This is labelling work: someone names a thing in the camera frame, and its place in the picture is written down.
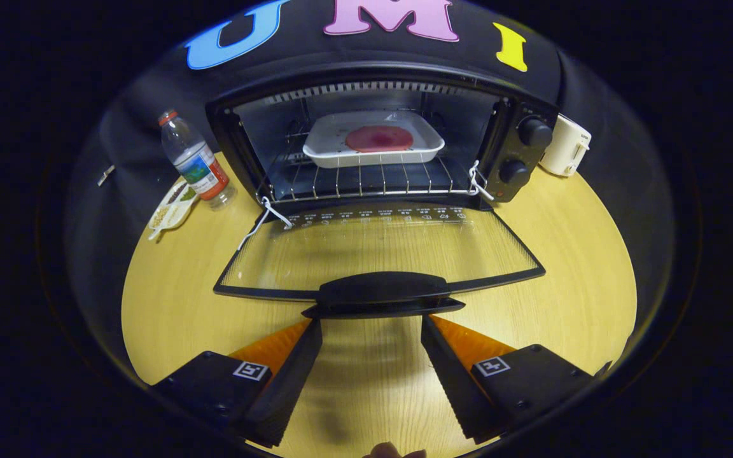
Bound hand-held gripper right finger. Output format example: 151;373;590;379
421;313;612;445

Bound white divided snack tray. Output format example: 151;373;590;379
148;181;200;241

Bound clear plastic water bottle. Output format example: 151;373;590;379
158;109;238;209

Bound pink meat slice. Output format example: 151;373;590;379
346;125;414;153

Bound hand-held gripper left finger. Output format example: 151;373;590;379
150;317;323;448

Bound black toaster oven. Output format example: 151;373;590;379
206;60;559;319

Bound white pop-up toaster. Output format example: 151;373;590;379
540;113;592;177

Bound white square plate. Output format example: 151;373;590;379
303;110;445;169

